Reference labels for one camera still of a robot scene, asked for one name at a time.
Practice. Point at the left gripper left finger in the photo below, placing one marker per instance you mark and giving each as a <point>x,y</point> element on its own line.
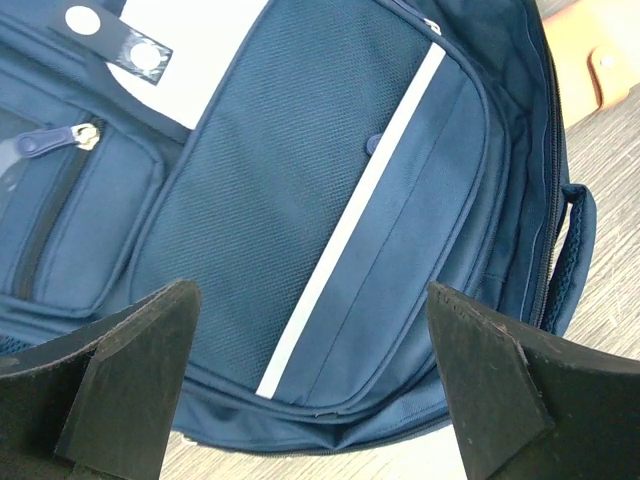
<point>99,402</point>

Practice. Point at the navy blue student backpack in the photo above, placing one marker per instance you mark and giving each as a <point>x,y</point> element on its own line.
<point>312,166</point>

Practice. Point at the tan leather wallet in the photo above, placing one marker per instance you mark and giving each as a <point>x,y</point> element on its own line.
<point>595,48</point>

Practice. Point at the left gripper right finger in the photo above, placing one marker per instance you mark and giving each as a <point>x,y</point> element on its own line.
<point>526,404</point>

